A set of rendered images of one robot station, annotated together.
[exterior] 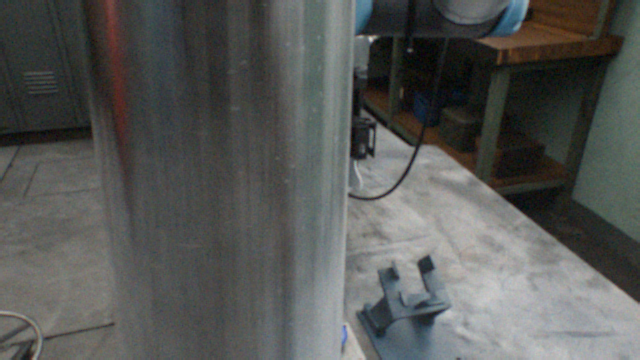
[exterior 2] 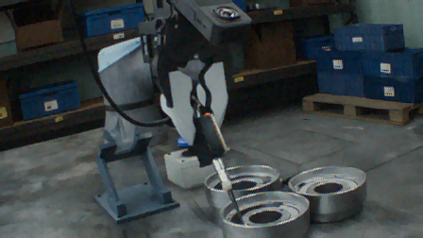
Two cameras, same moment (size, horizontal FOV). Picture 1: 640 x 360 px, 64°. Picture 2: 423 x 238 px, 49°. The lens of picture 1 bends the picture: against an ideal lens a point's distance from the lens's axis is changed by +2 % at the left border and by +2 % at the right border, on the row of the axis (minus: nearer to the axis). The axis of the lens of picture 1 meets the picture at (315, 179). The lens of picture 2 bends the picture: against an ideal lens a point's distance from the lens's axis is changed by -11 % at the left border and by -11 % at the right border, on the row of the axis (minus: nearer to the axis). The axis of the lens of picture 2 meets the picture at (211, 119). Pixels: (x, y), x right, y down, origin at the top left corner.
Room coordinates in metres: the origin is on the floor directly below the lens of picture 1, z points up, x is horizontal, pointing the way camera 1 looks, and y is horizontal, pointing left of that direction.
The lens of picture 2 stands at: (1.25, -0.11, 1.07)
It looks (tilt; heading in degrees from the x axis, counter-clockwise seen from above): 12 degrees down; 171
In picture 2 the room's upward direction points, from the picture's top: 8 degrees counter-clockwise
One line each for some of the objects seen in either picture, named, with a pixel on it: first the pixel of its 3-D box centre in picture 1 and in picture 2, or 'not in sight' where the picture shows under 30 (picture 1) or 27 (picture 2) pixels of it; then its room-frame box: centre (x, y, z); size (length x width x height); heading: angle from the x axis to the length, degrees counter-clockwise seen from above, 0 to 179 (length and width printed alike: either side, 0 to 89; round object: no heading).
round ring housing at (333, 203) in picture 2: not in sight; (329, 194); (0.67, 0.13, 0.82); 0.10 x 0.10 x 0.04
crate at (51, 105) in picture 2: not in sight; (47, 99); (-2.95, -0.78, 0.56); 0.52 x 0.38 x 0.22; 103
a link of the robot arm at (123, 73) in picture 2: not in sight; (127, 69); (0.10, -0.09, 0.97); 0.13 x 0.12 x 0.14; 83
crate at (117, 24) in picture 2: not in sight; (109, 21); (-3.14, -0.15, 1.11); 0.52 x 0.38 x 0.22; 106
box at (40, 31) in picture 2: not in sight; (35, 25); (-2.93, -0.79, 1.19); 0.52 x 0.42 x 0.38; 106
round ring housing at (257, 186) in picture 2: not in sight; (243, 191); (0.59, 0.03, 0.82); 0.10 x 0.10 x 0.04
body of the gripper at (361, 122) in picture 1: (340, 112); (177, 15); (0.64, -0.03, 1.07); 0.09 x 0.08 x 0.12; 17
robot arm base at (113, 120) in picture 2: not in sight; (132, 120); (0.10, -0.10, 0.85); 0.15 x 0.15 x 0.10
